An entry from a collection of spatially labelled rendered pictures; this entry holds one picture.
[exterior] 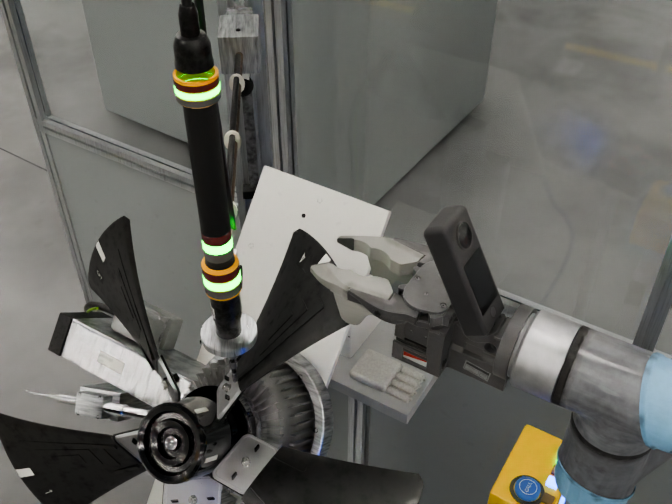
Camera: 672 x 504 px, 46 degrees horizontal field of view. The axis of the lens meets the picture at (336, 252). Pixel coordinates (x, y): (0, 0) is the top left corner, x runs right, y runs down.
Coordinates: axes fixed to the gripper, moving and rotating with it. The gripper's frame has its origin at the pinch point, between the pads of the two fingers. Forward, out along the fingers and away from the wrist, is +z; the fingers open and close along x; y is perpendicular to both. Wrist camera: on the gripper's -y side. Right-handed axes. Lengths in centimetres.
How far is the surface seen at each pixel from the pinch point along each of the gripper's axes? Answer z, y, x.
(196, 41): 14.4, -19.2, -0.7
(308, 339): 10.2, 27.6, 9.6
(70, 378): 144, 167, 55
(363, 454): 25, 120, 54
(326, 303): 10.1, 24.4, 14.0
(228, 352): 13.4, 20.1, -3.0
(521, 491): -20, 58, 23
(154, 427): 29, 44, -4
